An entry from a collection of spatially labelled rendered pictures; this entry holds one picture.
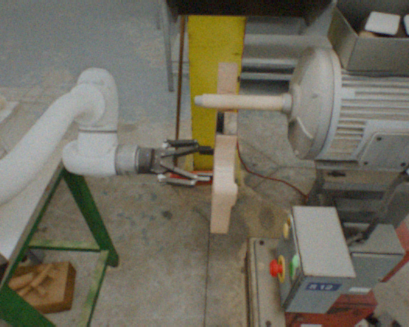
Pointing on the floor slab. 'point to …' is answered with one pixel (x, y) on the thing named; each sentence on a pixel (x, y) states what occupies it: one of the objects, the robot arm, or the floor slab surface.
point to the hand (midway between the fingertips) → (213, 163)
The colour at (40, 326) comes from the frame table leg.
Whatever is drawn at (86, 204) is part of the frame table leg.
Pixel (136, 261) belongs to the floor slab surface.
